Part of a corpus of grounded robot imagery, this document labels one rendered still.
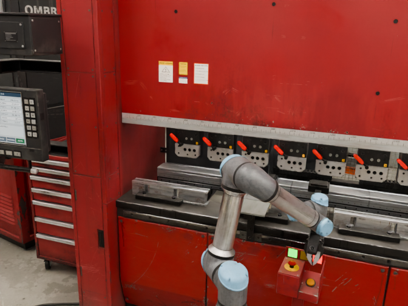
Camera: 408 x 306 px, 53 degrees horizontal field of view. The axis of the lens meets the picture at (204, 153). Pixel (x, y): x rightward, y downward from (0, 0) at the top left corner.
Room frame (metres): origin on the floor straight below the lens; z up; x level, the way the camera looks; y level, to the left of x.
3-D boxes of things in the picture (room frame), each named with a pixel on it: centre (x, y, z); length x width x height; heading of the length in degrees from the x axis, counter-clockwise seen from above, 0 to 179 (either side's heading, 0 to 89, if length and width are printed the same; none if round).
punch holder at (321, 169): (2.05, -0.67, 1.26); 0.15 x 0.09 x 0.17; 72
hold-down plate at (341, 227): (1.92, -0.87, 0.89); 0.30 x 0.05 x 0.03; 72
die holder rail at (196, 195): (2.34, 0.20, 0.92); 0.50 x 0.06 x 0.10; 72
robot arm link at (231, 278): (1.39, -0.12, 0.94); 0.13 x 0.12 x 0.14; 23
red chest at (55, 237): (2.97, 0.99, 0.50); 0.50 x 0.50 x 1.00; 72
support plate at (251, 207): (2.03, -0.27, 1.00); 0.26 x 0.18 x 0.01; 162
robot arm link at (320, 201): (1.70, -0.53, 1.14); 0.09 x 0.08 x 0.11; 113
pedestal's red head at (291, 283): (1.75, -0.50, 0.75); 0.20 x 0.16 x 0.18; 67
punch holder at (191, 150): (2.30, 0.09, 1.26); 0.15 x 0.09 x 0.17; 72
